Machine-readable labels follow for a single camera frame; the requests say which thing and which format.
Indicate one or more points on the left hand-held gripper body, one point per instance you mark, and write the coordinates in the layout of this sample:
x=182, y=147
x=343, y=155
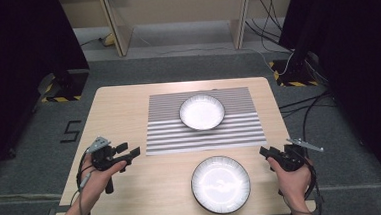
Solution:
x=103, y=158

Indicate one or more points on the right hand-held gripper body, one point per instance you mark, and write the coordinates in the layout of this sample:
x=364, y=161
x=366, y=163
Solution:
x=295, y=156

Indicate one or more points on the white deep plate black rim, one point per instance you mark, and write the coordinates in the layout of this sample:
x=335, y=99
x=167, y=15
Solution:
x=201, y=113
x=220, y=184

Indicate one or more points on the person's left hand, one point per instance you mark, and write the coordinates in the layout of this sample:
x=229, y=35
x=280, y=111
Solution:
x=98, y=181

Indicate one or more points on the person's right hand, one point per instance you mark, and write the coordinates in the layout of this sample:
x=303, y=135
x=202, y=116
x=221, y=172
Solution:
x=293, y=181

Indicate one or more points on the grey striped placemat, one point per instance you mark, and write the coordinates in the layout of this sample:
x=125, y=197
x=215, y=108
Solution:
x=166, y=135

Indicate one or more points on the stand base with hazard tape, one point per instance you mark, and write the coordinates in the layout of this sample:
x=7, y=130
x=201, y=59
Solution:
x=293, y=76
x=64, y=88

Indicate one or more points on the small yellow floor object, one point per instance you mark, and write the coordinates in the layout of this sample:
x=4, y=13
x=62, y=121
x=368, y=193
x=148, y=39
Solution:
x=109, y=40

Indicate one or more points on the black curtain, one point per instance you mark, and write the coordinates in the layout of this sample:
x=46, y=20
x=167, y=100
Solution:
x=351, y=44
x=15, y=58

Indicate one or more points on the light wooden desk frame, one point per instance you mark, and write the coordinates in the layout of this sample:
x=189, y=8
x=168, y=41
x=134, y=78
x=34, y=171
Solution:
x=117, y=28

